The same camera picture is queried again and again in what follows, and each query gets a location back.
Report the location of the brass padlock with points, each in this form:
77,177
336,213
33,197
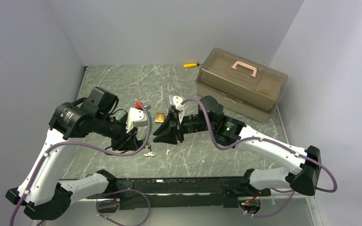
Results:
160,117

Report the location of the yellow screwdriver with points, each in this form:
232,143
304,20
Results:
191,65

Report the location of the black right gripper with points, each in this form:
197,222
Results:
170,137

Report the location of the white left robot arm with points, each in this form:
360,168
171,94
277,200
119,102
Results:
42,194

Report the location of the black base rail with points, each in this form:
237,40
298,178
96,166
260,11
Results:
227,192

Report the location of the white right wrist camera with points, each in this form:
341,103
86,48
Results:
175,102

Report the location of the translucent brown toolbox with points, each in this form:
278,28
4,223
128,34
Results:
241,85

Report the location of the silver key bunch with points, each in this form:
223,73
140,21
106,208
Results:
149,154

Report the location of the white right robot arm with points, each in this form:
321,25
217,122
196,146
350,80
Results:
298,170

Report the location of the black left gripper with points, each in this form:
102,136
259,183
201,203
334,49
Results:
132,134

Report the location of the green cable lock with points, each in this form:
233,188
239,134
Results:
122,119

